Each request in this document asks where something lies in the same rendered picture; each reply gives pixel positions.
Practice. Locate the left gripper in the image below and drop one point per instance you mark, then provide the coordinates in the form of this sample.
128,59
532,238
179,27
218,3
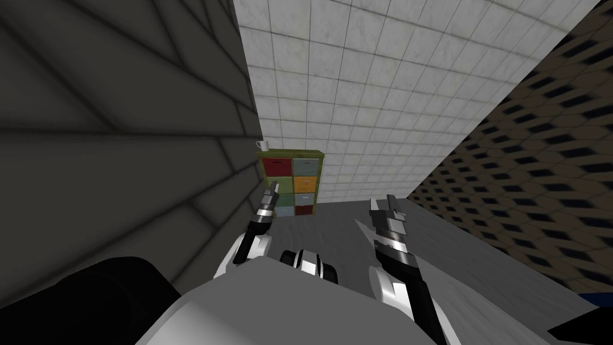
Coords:
268,201

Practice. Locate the green cabinet with colourful drawers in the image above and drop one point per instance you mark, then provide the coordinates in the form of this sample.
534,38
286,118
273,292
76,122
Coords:
293,184

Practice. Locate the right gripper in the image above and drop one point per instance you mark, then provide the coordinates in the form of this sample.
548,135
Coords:
389,225

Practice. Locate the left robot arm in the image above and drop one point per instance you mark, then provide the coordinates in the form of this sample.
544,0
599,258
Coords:
96,306

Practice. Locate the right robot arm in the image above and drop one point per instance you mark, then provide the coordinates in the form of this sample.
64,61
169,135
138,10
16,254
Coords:
406,268

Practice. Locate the white mug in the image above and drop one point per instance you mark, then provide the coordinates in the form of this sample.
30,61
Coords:
262,145

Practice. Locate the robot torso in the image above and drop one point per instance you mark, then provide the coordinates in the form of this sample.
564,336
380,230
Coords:
287,311

